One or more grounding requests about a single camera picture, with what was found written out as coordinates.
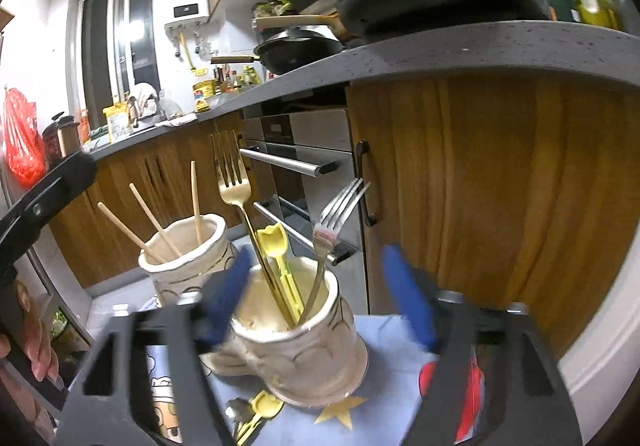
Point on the white rag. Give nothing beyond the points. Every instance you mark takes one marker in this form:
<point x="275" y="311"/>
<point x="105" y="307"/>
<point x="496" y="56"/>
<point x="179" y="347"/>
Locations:
<point x="175" y="118"/>

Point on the small black frying pan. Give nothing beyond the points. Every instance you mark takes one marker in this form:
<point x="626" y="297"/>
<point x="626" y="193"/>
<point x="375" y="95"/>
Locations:
<point x="300" y="48"/>

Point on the silver spoon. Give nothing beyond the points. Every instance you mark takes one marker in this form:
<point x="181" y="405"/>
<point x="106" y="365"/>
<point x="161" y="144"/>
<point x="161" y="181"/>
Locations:
<point x="235" y="413"/>

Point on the white door frame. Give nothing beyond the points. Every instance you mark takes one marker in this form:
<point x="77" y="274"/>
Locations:
<point x="600" y="351"/>

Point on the kitchen window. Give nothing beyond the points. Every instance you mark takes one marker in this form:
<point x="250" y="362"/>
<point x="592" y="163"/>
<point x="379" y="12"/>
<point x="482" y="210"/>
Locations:
<point x="120" y="40"/>

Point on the wooden chopstick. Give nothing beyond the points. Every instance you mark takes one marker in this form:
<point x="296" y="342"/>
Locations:
<point x="196" y="201"/>
<point x="155" y="221"/>
<point x="130" y="231"/>

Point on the yellow plastic spoon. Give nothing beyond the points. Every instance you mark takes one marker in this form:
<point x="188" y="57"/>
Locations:
<point x="274" y="241"/>
<point x="262" y="406"/>

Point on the grey kitchen countertop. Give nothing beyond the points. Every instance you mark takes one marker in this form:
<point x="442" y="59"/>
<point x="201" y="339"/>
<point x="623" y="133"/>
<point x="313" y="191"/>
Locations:
<point x="450" y="50"/>

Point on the stainless steel oven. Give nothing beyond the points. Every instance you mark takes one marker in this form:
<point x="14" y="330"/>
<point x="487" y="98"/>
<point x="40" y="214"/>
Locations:
<point x="320" y="135"/>

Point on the cluster of condiment bottles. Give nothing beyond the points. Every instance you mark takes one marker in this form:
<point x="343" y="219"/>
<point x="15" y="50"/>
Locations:
<point x="235" y="78"/>

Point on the silver fork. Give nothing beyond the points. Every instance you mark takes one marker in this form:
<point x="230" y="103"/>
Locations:
<point x="335" y="221"/>

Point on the red plastic bag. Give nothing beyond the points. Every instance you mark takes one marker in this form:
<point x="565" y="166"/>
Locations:
<point x="20" y="140"/>

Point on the yellow cooking oil bottle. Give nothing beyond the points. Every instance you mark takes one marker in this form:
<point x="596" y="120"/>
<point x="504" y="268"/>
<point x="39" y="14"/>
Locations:
<point x="202" y="95"/>

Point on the blue printed tablecloth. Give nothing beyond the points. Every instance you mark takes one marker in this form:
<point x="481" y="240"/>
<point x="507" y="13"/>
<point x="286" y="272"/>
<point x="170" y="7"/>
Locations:
<point x="380" y="341"/>

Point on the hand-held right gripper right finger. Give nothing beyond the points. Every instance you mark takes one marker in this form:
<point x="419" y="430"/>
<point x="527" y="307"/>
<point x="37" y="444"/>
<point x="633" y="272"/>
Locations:
<point x="412" y="301"/>

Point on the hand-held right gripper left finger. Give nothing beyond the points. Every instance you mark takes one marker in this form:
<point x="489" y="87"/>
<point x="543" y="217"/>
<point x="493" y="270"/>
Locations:
<point x="225" y="306"/>

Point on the wooden base cabinet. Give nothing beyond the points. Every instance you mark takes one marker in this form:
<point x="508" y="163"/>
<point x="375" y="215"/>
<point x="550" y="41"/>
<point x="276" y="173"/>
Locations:
<point x="500" y="201"/>
<point x="165" y="175"/>

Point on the gold fork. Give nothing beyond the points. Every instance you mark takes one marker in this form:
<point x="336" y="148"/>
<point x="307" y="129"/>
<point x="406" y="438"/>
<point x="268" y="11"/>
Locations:
<point x="232" y="186"/>

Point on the cream floral ceramic utensil holder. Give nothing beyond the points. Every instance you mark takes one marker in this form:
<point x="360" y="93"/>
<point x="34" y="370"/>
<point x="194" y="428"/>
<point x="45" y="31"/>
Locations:
<point x="310" y="351"/>

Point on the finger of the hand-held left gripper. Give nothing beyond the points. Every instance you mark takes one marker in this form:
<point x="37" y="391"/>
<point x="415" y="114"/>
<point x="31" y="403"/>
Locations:
<point x="50" y="196"/>

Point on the white cloth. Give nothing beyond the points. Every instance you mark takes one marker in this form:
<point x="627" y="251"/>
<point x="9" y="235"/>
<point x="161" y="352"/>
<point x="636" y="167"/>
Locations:
<point x="145" y="98"/>

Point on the yellow food packet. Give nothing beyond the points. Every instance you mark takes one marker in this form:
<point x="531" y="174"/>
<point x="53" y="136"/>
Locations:
<point x="117" y="120"/>

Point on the person's left hand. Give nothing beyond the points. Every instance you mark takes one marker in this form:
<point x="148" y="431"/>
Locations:
<point x="42" y="351"/>

